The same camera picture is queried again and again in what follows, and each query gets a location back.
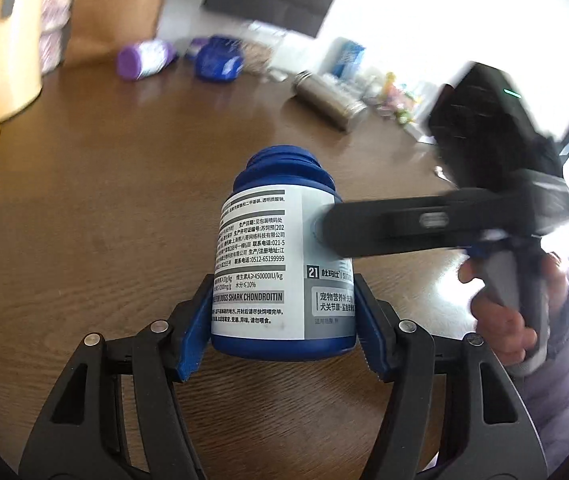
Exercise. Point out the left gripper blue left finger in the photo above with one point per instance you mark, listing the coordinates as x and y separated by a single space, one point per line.
80 431

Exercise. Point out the brown paper bag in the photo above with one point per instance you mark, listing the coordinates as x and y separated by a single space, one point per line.
101 28

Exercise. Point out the dark blue jar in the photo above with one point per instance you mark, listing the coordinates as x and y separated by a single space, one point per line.
221 59

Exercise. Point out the right hand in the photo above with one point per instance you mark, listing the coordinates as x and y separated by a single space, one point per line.
504 329

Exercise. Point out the purple jacket sleeve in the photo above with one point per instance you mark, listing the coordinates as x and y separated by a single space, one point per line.
545 393

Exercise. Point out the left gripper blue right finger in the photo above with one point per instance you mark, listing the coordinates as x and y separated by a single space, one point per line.
487 432

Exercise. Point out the pink patterned vase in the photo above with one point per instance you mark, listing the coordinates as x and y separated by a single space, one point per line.
55 17

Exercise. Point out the colourful snack bag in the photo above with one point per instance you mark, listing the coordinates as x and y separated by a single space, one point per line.
394 101

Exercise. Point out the clear jar with grains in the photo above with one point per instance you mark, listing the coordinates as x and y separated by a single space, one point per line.
259 43

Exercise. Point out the blue drink can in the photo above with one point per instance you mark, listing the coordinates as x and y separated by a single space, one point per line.
344 58

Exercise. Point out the blue supplement bottle white label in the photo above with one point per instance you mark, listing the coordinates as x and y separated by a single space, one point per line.
278 294

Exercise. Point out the stainless steel tumbler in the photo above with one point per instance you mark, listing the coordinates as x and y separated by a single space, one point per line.
342 109

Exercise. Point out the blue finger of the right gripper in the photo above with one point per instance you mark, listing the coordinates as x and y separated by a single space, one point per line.
450 220

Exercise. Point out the purple supplement bottle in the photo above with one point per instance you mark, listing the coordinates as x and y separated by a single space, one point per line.
144 59

